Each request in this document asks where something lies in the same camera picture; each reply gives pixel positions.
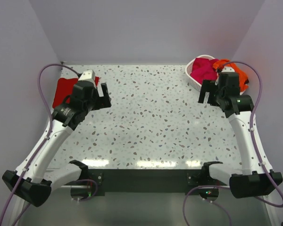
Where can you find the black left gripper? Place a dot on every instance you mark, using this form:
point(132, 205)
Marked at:
point(103, 101)

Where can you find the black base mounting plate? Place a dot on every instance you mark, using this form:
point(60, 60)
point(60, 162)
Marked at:
point(141, 181)

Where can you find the orange t shirt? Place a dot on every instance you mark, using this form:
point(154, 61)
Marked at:
point(243, 78)

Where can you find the magenta t shirt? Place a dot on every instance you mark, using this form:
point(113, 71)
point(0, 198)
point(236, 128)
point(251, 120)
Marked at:
point(202, 69)

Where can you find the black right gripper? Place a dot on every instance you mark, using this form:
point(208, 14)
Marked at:
point(208, 86)

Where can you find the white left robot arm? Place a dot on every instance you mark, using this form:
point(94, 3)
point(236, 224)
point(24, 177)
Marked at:
point(27, 180)

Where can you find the white plastic laundry basket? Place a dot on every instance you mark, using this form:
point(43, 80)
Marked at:
point(188, 69)

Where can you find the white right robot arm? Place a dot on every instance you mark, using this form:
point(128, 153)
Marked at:
point(256, 177)

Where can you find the folded red t shirt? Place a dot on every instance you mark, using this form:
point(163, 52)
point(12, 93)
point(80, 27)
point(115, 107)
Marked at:
point(64, 89)

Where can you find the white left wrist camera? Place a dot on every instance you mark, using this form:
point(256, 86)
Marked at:
point(88, 75)

